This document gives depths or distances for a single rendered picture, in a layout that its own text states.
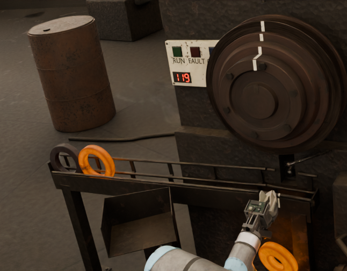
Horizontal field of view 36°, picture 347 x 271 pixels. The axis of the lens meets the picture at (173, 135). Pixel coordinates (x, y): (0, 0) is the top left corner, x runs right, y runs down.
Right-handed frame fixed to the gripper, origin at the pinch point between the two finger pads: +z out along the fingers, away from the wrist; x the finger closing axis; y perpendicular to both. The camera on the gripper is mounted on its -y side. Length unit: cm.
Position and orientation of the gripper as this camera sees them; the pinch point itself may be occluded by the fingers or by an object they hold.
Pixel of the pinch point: (272, 194)
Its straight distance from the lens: 189.1
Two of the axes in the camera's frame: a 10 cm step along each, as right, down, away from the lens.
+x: -8.4, -1.0, 5.3
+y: -3.2, -7.1, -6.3
